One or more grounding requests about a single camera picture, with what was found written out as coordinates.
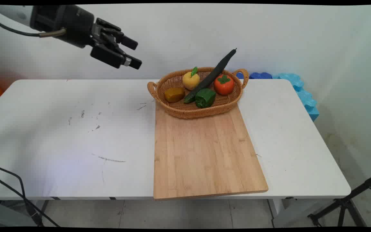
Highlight orange toy persimmon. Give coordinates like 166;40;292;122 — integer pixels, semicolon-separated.
214;74;235;96

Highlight green toy bell pepper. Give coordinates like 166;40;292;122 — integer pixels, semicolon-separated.
195;88;217;108

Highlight dark green cucumber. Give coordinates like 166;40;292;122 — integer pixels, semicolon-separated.
183;48;237;104

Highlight wooden cutting board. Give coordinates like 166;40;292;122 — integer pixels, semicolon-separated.
153;102;269;201

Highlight white table leg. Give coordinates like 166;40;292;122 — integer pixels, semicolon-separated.
268;198;290;226

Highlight black tripod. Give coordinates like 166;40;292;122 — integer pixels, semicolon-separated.
307;172;371;228

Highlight brown toy potato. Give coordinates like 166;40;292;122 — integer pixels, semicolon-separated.
164;87;186;103

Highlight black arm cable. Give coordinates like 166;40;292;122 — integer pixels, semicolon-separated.
0;15;67;38

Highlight light blue foam piece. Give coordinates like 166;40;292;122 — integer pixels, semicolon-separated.
272;73;320;122

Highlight black floor cable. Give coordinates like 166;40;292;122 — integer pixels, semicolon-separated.
0;163;61;228

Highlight woven wicker basket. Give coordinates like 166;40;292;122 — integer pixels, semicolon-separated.
147;67;249;119

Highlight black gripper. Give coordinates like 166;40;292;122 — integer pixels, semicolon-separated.
30;5;143;70

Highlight yellow toy apple with leaf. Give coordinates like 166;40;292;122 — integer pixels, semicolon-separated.
182;66;201;91

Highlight dark blue foam piece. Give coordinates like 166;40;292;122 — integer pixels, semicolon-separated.
236;72;273;80

